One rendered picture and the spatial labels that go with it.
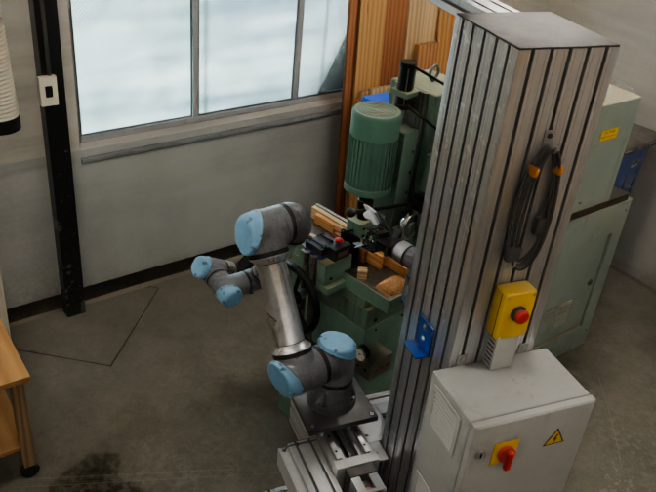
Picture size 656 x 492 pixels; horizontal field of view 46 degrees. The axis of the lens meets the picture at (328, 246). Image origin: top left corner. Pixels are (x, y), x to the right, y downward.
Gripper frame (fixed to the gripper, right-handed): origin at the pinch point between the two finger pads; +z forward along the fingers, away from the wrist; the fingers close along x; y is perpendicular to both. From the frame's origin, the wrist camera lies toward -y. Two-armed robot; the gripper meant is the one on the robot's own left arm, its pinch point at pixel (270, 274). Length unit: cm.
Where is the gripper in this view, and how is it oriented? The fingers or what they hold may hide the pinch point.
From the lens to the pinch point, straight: 275.5
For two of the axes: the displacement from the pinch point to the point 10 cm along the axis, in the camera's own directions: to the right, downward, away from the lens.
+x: 6.9, 4.3, -5.9
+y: -4.4, 8.9, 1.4
